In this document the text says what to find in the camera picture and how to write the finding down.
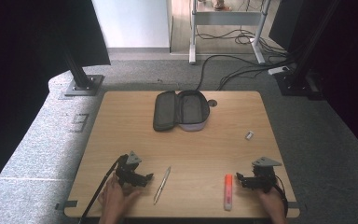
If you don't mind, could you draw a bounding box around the tangle of black floor cables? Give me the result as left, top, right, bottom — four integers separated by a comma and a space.
195, 27, 290, 60

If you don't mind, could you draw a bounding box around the orange highlighter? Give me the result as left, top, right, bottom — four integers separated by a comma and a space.
223, 174, 234, 212

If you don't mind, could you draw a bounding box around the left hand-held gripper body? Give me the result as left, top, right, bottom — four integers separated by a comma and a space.
115, 150, 143, 188

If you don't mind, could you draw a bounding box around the white power strip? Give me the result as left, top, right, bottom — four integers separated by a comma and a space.
268, 65, 291, 76

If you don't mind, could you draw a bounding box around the black curtain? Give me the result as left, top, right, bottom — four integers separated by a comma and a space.
0, 0, 111, 200
295, 0, 358, 162

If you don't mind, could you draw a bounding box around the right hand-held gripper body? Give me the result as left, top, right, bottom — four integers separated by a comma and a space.
251, 156, 282, 192

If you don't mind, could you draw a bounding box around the silver pen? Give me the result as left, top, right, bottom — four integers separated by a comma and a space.
153, 166, 172, 205

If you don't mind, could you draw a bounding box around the white desk frame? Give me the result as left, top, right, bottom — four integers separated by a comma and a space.
188, 0, 273, 65

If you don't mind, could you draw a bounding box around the dark upright panel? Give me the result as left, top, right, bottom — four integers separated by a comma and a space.
268, 0, 302, 52

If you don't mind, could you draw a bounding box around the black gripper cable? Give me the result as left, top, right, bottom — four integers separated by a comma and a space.
77, 154, 129, 224
273, 175, 290, 218

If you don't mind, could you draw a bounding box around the black floor cable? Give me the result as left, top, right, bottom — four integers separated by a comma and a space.
216, 60, 293, 91
195, 54, 259, 91

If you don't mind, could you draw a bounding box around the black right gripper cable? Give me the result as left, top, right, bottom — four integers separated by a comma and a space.
273, 175, 290, 218

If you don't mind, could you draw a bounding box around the person's left hand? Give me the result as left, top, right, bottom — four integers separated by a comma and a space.
97, 173, 144, 218

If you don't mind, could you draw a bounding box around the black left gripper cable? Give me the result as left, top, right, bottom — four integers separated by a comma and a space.
77, 154, 129, 224

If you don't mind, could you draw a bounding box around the grey table edge bracket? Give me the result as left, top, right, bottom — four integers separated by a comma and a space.
287, 201, 306, 210
54, 200, 78, 211

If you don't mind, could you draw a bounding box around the person's right hand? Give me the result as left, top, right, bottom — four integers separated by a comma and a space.
257, 186, 288, 218

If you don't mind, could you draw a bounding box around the dark grey pencil case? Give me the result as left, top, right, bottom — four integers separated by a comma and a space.
152, 90, 212, 133

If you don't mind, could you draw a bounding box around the black stand with base plate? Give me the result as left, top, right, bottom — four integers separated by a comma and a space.
274, 0, 343, 101
60, 46, 105, 97

